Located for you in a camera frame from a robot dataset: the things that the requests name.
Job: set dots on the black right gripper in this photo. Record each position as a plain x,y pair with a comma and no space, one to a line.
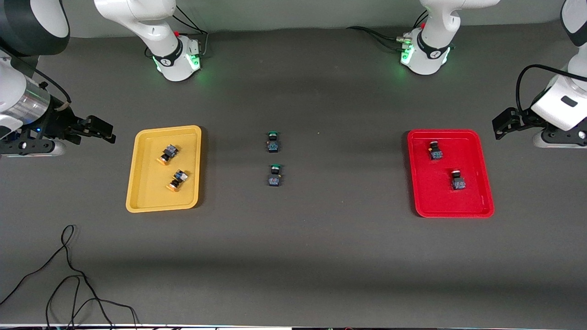
58,123

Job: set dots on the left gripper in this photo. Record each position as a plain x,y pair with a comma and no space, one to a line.
521,118

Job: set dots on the yellow push button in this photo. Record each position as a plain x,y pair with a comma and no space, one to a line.
168,154
178,179

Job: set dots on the red push button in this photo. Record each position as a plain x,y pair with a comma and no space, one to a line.
434,151
457,180

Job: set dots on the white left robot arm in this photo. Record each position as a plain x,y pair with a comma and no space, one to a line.
433,27

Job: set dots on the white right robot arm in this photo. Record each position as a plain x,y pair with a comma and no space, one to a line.
137,13

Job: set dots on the yellow plastic tray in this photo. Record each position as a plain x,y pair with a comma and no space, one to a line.
151,192

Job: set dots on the red plastic tray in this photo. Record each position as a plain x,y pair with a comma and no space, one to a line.
440,197

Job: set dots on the green push button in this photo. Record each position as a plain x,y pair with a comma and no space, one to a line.
274,175
273,142

